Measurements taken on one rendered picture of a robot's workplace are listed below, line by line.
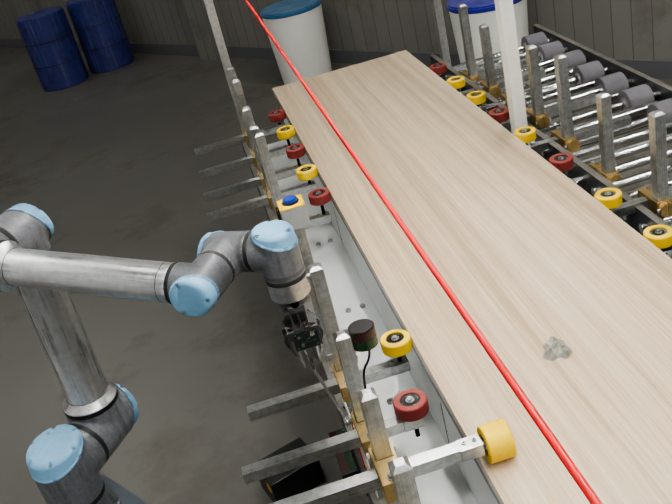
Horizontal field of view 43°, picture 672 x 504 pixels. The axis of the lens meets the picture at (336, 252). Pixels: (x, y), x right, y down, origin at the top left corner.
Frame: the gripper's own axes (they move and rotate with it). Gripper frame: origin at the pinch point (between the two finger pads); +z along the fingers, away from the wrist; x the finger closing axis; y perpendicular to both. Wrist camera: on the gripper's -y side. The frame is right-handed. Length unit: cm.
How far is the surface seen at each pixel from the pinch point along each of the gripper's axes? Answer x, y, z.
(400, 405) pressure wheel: 16.4, 10.9, 11.2
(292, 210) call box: 7.4, -41.2, -19.9
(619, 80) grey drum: 158, -152, 16
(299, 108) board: 32, -213, 9
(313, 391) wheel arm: -1.4, -13.9, 18.1
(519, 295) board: 57, -17, 12
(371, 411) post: 7.9, 32.9, -7.3
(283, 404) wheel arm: -9.7, -13.7, 19.0
